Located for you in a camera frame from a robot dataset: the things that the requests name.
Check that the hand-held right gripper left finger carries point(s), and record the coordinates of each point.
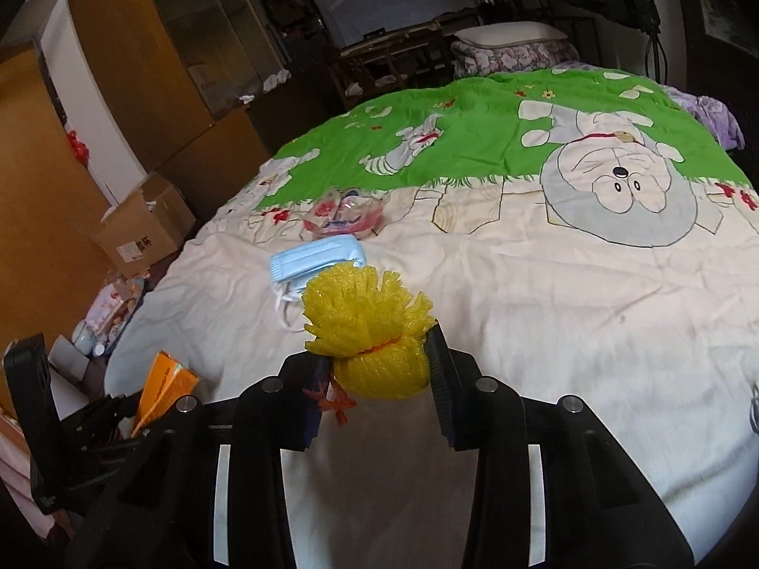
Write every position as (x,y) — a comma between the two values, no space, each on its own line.
(314,421)

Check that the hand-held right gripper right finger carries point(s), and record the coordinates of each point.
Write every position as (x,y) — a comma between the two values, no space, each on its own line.
(442,391)

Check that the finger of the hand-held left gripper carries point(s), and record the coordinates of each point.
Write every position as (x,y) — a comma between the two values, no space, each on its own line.
(101,421)

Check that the orange box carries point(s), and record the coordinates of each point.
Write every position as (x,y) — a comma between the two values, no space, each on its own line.
(163,382)

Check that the yellow foam fruit net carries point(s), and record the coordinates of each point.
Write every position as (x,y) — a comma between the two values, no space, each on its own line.
(367,332)

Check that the cartoon printed bedsheet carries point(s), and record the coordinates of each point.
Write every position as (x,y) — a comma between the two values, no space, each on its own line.
(533,338)

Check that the blue face mask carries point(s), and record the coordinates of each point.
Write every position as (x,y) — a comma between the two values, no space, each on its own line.
(314,261)

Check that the cardboard box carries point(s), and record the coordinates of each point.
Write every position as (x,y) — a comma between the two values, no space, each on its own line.
(142,231)

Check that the clear plastic packet pink print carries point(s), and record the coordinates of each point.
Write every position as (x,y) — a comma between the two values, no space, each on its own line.
(344,216)

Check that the red knot ornament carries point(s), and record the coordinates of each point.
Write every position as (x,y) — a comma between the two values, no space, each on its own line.
(77,148)

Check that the dark wooden chair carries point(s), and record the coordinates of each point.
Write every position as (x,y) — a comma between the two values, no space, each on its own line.
(385,59)

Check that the floral quilt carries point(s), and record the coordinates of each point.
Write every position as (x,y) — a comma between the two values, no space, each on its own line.
(516,59)

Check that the white crumpled cloth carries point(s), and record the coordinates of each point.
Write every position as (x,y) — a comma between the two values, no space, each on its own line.
(270,82)

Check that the wooden wardrobe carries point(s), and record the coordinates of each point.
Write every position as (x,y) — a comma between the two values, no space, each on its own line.
(118,59)

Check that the white pillow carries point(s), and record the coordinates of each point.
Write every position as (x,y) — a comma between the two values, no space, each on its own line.
(510,32)

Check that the purple cloth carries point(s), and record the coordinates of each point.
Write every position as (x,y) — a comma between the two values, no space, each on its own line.
(711,115)

